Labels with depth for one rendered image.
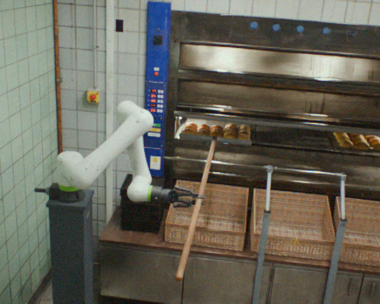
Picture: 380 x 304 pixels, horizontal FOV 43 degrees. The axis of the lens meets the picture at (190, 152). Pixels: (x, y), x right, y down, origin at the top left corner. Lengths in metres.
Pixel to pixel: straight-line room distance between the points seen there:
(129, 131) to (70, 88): 1.37
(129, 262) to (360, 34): 2.22
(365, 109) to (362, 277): 1.15
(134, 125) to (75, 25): 1.37
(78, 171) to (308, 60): 1.84
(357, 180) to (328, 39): 1.06
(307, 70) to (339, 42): 0.27
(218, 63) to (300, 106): 0.66
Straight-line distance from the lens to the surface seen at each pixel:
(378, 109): 3.66
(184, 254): 2.18
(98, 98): 3.61
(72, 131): 3.83
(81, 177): 2.40
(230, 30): 3.45
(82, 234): 2.67
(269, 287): 3.59
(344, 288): 3.59
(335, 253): 3.35
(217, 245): 3.42
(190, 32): 3.47
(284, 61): 3.48
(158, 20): 3.45
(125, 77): 3.59
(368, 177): 3.82
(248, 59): 3.47
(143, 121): 2.44
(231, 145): 3.62
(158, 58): 3.49
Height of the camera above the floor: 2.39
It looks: 21 degrees down
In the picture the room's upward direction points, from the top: 4 degrees clockwise
